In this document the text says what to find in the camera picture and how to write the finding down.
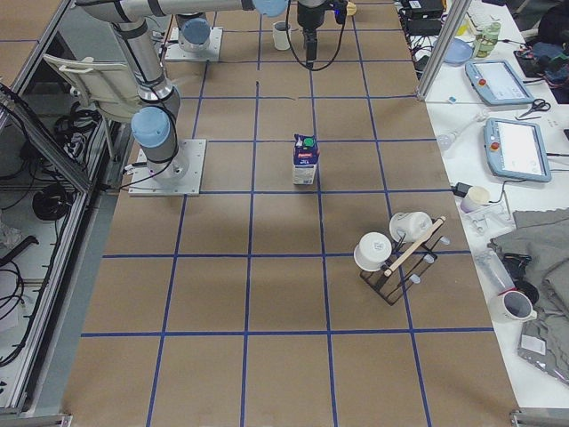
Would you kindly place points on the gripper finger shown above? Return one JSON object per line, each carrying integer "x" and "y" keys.
{"x": 314, "y": 45}
{"x": 307, "y": 36}

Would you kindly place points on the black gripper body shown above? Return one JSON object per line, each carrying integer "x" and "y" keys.
{"x": 310, "y": 18}

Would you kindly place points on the blue white milk carton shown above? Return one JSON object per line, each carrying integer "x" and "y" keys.
{"x": 305, "y": 159}

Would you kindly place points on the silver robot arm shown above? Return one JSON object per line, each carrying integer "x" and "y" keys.
{"x": 194, "y": 31}
{"x": 154, "y": 126}

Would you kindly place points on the white paper cup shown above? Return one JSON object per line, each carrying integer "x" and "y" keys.
{"x": 475, "y": 198}

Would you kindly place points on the wooden mug tree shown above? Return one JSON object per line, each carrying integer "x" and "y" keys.
{"x": 351, "y": 9}

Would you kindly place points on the blue plate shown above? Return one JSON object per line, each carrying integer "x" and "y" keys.
{"x": 458, "y": 52}

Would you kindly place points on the green tape rolls stack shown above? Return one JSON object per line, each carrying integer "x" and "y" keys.
{"x": 486, "y": 40}

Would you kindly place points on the far teach pendant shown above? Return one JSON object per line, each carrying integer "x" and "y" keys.
{"x": 497, "y": 83}

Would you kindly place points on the teach pendant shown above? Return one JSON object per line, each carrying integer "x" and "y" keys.
{"x": 497, "y": 83}
{"x": 516, "y": 150}

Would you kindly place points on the grey office chair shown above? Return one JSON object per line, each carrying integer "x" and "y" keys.
{"x": 109, "y": 86}

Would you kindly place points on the white mug on rack front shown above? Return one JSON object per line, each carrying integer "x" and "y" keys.
{"x": 372, "y": 250}

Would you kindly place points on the near teach pendant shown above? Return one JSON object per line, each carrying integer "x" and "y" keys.
{"x": 516, "y": 150}

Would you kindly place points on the black scissors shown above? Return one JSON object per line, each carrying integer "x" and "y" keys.
{"x": 538, "y": 105}

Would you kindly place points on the grey cloth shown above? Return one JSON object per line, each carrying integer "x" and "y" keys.
{"x": 543, "y": 236}

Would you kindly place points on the white mug red rim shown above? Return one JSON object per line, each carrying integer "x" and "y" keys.
{"x": 511, "y": 305}

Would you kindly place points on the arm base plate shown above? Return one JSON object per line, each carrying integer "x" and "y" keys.
{"x": 179, "y": 49}
{"x": 182, "y": 177}

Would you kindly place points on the aluminium frame post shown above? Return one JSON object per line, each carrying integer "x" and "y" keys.
{"x": 449, "y": 29}

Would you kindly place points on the black wire mug rack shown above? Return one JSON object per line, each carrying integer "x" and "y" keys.
{"x": 407, "y": 264}

